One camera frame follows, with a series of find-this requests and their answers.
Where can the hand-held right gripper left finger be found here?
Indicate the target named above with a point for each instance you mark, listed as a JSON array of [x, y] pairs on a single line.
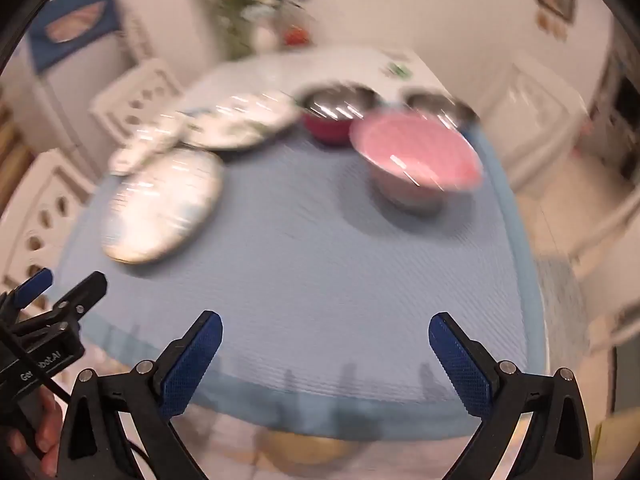
[[192, 365]]

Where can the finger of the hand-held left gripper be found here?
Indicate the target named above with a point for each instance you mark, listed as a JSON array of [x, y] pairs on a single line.
[[85, 292], [32, 285]]

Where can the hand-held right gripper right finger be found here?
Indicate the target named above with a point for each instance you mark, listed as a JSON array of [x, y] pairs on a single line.
[[460, 365]]

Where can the red steel bowl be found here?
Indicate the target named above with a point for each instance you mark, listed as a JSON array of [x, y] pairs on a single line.
[[325, 130]]

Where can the person's left hand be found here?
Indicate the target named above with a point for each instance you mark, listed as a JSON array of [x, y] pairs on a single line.
[[50, 430]]

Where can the large white floral plate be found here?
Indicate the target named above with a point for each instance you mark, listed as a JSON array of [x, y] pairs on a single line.
[[235, 120], [160, 205]]

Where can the light blue table mat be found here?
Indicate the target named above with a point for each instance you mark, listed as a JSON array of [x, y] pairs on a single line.
[[300, 285]]

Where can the small white plate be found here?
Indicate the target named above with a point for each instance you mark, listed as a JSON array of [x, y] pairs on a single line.
[[142, 147]]

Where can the pink bowl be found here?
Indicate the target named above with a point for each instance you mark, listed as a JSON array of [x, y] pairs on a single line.
[[415, 150]]

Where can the green snack packet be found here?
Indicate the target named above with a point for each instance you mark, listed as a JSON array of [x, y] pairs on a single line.
[[392, 70], [406, 72]]

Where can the white vase with flowers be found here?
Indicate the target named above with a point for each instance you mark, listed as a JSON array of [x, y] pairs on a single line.
[[265, 37]]

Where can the glass vase with green stems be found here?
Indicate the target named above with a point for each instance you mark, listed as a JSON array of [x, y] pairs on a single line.
[[235, 10]]

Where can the orange wall ornament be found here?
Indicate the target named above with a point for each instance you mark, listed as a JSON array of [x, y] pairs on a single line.
[[550, 25]]

